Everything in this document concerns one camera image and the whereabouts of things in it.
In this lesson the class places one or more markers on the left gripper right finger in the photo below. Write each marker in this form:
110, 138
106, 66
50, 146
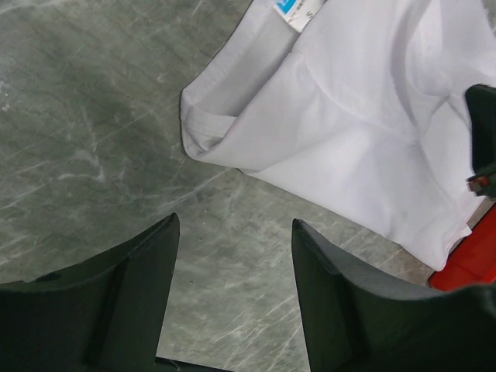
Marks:
356, 317

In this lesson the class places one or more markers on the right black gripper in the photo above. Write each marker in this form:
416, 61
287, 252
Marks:
480, 101

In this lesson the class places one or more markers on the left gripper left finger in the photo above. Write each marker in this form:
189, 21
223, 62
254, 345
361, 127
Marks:
102, 314

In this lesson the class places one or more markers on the white t shirt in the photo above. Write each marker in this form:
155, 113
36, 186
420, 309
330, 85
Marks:
357, 106

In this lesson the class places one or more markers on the red plastic bin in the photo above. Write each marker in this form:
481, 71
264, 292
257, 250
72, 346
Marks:
472, 261

